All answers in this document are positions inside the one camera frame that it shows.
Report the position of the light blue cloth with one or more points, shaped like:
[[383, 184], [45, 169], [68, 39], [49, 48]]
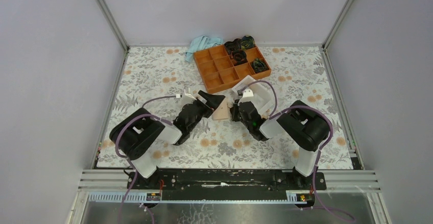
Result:
[[200, 43]]

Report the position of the orange compartment tray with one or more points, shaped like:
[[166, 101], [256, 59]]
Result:
[[218, 72]]

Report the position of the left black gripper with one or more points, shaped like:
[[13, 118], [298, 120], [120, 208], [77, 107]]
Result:
[[211, 100]]

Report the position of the dark rolled band top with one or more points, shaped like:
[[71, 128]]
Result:
[[231, 46]]

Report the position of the dark rolled band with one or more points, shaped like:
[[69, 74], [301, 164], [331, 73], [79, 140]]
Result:
[[238, 57], [259, 65], [231, 46]]

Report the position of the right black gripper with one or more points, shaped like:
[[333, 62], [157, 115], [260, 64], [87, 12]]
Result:
[[234, 110]]

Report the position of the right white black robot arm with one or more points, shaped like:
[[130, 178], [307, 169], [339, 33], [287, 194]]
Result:
[[308, 127]]

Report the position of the dark rolled band right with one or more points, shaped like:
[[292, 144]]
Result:
[[259, 65]]

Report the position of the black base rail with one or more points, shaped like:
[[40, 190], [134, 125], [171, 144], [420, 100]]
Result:
[[176, 184]]

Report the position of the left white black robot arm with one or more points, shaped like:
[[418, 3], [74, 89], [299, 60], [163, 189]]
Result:
[[135, 134]]

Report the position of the dark rolled band corner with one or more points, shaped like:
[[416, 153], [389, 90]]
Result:
[[247, 42]]

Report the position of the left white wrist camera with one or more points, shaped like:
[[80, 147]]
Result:
[[187, 96]]

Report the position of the dark rolled band middle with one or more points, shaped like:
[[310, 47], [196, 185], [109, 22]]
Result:
[[238, 57]]

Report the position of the white card box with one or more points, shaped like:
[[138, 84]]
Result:
[[264, 99]]

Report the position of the beige card holder wallet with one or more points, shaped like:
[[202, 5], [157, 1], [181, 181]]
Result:
[[222, 112]]

